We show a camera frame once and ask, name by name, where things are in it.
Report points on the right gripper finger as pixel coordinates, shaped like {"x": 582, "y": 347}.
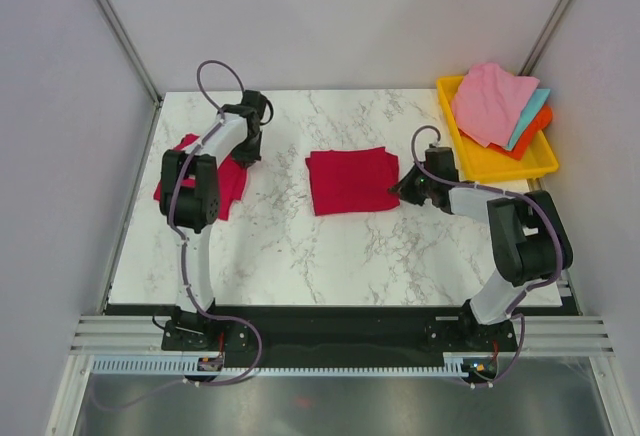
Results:
{"x": 413, "y": 198}
{"x": 409, "y": 185}

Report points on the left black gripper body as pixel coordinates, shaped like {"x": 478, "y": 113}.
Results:
{"x": 248, "y": 151}

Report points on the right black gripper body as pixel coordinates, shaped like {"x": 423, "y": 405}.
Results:
{"x": 432, "y": 183}

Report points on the red t-shirt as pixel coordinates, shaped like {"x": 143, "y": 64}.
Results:
{"x": 356, "y": 181}
{"x": 232, "y": 179}

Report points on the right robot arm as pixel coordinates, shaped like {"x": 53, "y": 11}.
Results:
{"x": 529, "y": 243}

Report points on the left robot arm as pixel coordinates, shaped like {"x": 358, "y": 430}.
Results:
{"x": 190, "y": 199}

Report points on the folded red t-shirt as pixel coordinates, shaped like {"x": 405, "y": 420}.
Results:
{"x": 232, "y": 179}

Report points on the yellow plastic tray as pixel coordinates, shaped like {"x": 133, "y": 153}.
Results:
{"x": 486, "y": 165}

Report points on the pink t-shirt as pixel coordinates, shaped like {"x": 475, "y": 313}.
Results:
{"x": 489, "y": 101}

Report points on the orange t-shirt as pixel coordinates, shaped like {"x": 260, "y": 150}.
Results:
{"x": 524, "y": 135}

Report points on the light blue t-shirt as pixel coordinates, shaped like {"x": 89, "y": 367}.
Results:
{"x": 527, "y": 116}

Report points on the right aluminium frame post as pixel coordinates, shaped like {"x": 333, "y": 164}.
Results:
{"x": 543, "y": 40}

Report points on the aluminium frame post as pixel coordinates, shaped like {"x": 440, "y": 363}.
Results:
{"x": 117, "y": 28}
{"x": 543, "y": 40}

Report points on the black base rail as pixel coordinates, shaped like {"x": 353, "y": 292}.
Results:
{"x": 325, "y": 337}

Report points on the left aluminium frame post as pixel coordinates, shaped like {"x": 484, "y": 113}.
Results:
{"x": 117, "y": 28}

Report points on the white slotted cable duct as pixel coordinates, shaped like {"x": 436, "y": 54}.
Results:
{"x": 193, "y": 366}

